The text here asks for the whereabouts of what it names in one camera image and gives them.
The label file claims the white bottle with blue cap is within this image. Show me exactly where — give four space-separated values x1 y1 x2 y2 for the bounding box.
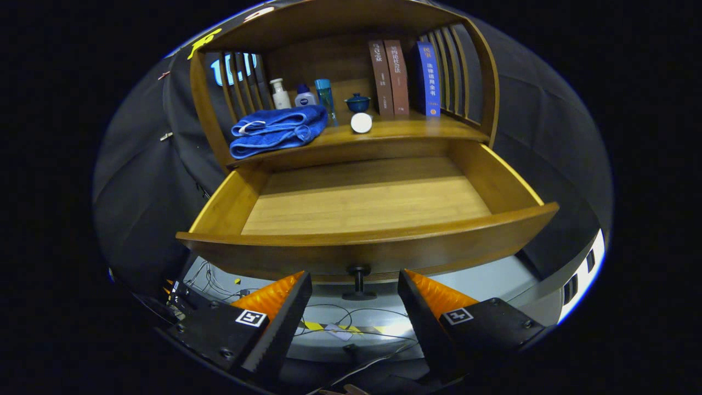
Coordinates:
295 83 318 108

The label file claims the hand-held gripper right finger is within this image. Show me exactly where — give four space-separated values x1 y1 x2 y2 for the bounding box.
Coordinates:
398 269 547 385

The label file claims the teal bottle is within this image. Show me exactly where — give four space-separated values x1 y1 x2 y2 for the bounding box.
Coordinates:
314 78 336 126

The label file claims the folded blue towel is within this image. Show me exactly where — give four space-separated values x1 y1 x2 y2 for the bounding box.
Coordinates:
229 105 329 160

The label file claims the black backdrop cloth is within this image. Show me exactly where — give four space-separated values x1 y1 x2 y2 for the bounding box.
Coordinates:
93 11 613 297

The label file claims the white pump bottle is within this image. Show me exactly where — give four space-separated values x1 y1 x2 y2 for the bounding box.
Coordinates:
269 78 292 110

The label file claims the wooden cabinet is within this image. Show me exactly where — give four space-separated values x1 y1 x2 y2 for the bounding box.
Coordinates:
189 0 501 175

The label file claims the blue lidded teacup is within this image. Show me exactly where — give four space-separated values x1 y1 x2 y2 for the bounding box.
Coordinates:
344 93 372 114

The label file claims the yellow black striped tape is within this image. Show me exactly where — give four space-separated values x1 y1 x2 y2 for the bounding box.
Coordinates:
302 321 364 336

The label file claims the blue book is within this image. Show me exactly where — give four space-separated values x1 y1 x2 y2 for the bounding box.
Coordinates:
414 41 441 117

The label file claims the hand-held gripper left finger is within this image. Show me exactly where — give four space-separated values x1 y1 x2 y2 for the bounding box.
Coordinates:
167 270 313 385

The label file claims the wooden drawer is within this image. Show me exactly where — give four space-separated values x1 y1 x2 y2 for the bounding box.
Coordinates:
175 140 560 301

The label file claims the dark brown book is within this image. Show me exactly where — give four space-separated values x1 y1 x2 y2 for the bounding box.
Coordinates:
368 40 395 117

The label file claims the white slotted panel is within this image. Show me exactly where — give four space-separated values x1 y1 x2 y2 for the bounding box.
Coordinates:
557 229 605 324

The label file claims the black device with orange wires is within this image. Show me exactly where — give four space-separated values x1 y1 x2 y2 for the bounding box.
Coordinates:
163 279 193 316

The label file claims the wooden countertop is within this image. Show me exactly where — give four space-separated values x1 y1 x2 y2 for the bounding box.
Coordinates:
228 107 490 168

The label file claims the reddish brown book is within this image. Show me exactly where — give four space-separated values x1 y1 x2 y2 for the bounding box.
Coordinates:
383 39 410 116

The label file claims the black floor cable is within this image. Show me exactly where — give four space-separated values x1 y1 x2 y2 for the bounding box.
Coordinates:
186 261 420 393

